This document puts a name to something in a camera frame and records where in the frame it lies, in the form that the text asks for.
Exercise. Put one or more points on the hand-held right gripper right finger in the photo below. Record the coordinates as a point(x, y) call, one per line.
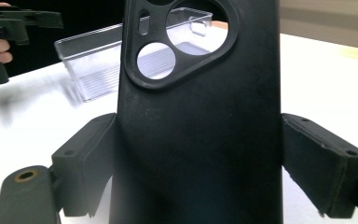
point(320, 161)

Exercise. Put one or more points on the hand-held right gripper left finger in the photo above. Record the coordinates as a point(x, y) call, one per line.
point(84, 165)

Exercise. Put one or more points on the clear plastic tray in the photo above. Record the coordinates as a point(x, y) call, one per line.
point(90, 71)

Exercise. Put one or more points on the black phone case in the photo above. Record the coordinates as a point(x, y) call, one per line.
point(199, 140)

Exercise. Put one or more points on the white table sheet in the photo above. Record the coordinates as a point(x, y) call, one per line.
point(323, 87)

